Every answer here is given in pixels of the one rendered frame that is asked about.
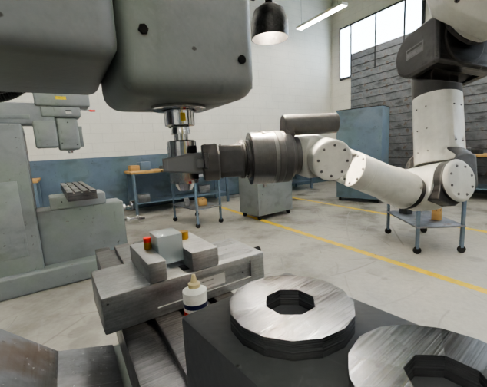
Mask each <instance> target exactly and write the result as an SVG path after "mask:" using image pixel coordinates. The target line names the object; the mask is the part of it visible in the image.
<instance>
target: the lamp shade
mask: <svg viewBox="0 0 487 387"><path fill-rule="evenodd" d="M250 26H251V41H252V42H253V43H254V44H257V45H276V44H279V43H282V42H284V41H286V40H287V39H288V38H289V28H288V19H287V15H286V12H285V11H284V8H283V6H281V5H278V4H277V3H276V2H265V3H263V4H262V5H260V6H259V7H258V8H256V9H255V10H254V13H253V18H252V22H251V25H250Z"/></svg>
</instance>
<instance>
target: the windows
mask: <svg viewBox="0 0 487 387"><path fill-rule="evenodd" d="M425 19H426V0H401V1H398V2H396V3H394V4H392V5H390V6H387V7H385V8H383V9H381V10H379V11H377V12H374V13H372V14H371V15H368V16H366V17H364V18H361V19H360V20H358V21H355V22H353V23H351V24H349V25H347V26H345V27H343V28H340V81H342V80H346V79H348V78H351V71H352V68H351V67H352V61H351V60H352V53H355V52H358V51H361V50H363V49H366V48H369V47H372V46H374V52H375V53H374V67H375V68H376V60H375V59H376V45H378V44H380V43H383V42H385V41H388V40H391V39H394V38H398V37H399V36H402V35H403V41H404V40H405V35H406V34H408V33H410V32H413V31H415V30H416V29H417V28H418V27H419V26H421V25H422V24H424V23H425Z"/></svg>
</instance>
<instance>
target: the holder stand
mask: <svg viewBox="0 0 487 387"><path fill-rule="evenodd" d="M182 326H183V334H184V351H185V359H186V368H187V384H188V387H487V343H486V342H483V341H481V340H479V339H476V338H472V337H470V336H465V335H463V334H459V333H457V332H452V331H449V330H447V329H442V328H437V327H430V326H421V325H418V324H416V323H414V322H410V321H409V320H406V319H403V318H401V317H398V316H395V315H393V314H391V313H388V312H386V311H383V310H381V309H378V308H376V307H374V306H371V305H368V304H366V303H363V302H360V301H359V300H356V299H353V298H351V297H349V296H348V295H347V294H346V293H345V292H344V290H342V289H340V288H339V287H337V286H334V285H333V284H331V283H328V282H327V281H323V280H320V279H315V278H312V277H308V276H296V275H293V274H292V273H283V274H281V275H279V276H268V277H264V278H262V279H257V280H254V281H251V282H249V283H247V284H246V285H244V286H242V287H241V288H239V289H237V291H236V292H235V293H234V294H233V295H232V296H229V297H227V298H226V299H222V300H221V301H218V302H216V303H213V304H211V305H209V306H206V307H204V308H202V309H199V310H197V311H195V312H193V313H190V314H188V315H186V316H184V317H183V319H182Z"/></svg>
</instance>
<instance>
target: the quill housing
mask: <svg viewBox="0 0 487 387"><path fill-rule="evenodd" d="M112 3H113V10H114V23H115V31H116V38H117V51H116V53H115V55H114V57H113V59H112V61H111V63H110V66H109V68H108V70H107V72H106V74H105V76H104V78H103V80H102V82H101V88H102V94H103V97H104V101H105V102H106V103H107V105H108V106H109V107H110V108H112V109H114V110H116V111H122V112H152V111H151V106H152V105H155V104H163V103H174V102H190V103H199V104H205V105H206V109H205V110H204V111H208V110H210V109H213V108H218V107H220V106H223V105H225V104H229V103H232V102H235V101H239V100H240V99H242V98H244V97H246V96H247V95H248V93H249V92H250V89H251V87H252V82H253V73H252V56H251V39H250V5H249V0H112ZM204 111H201V112H204ZM201 112H196V113H201Z"/></svg>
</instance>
